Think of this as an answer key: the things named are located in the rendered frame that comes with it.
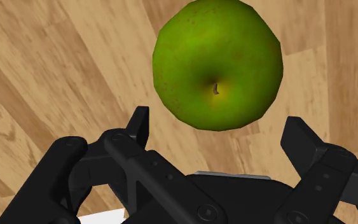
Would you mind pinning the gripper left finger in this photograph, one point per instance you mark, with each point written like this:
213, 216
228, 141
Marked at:
141, 173

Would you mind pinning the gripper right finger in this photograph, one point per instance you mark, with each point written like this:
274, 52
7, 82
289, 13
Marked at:
318, 173

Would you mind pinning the green apple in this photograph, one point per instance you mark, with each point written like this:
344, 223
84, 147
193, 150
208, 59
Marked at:
217, 63

